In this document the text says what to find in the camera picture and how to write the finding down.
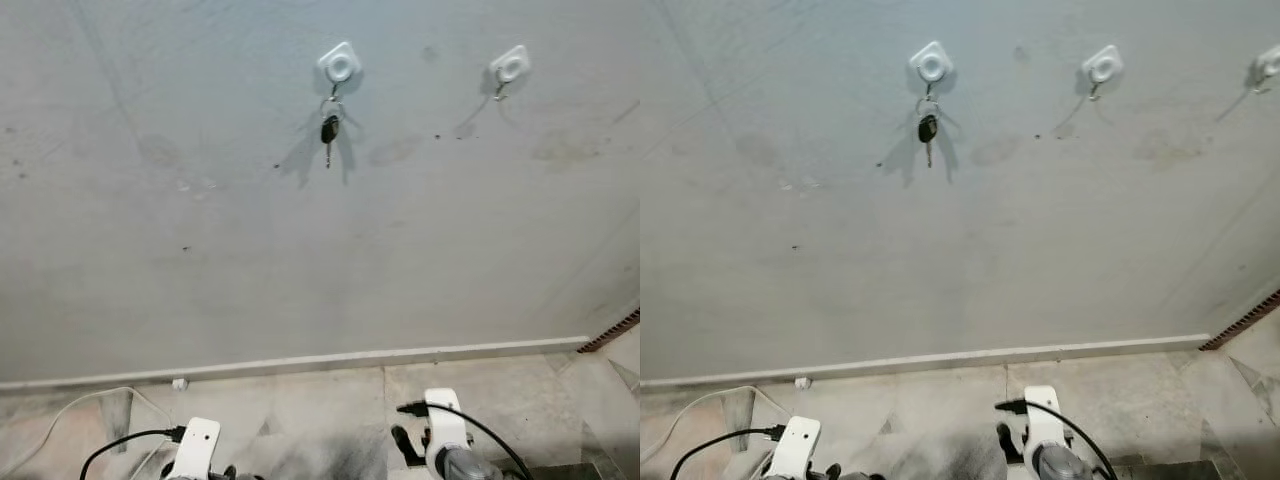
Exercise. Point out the white adhesive wall hook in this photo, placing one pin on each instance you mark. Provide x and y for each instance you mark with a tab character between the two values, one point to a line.
1102	67
339	65
510	67
931	65
1268	67

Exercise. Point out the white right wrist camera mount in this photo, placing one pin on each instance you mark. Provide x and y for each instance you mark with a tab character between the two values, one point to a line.
1043	420
443	420

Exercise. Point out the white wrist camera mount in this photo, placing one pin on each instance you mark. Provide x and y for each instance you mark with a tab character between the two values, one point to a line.
795	445
195	448
443	420
1043	420

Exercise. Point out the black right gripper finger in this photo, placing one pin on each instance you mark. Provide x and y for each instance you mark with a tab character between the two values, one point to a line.
407	446
1010	443

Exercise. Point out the dark red tiled wall edge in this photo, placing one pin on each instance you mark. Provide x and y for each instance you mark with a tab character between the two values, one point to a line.
610	331
1240	322

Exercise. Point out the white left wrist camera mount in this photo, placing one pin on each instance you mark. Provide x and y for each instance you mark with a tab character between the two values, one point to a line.
195	448
795	445

